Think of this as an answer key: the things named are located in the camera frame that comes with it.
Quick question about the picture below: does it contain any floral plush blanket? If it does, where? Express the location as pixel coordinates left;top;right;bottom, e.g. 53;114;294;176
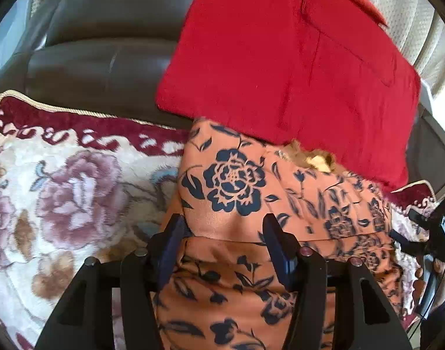
0;89;438;350

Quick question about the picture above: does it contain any red folded cloth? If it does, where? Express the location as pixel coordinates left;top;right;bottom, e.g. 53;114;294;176
156;0;422;193

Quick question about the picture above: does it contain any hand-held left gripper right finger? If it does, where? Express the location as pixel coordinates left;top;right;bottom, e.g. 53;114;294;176
262;213;413;350

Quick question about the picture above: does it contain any orange floral garment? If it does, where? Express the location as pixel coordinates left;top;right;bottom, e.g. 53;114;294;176
151;117;406;350

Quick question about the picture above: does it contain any dark leather sofa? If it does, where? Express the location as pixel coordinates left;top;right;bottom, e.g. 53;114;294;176
0;0;445;197

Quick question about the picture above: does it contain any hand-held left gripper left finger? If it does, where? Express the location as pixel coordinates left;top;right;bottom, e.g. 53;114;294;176
34;213;194;350

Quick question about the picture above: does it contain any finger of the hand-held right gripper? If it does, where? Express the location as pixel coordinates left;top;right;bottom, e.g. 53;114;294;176
389;229;428;256
408;207;434;227

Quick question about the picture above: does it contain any person's right hand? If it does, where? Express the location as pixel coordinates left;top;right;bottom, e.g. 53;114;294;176
413;253;445;301

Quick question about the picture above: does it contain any cream textured curtain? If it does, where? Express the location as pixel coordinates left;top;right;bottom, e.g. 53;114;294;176
354;0;445;92

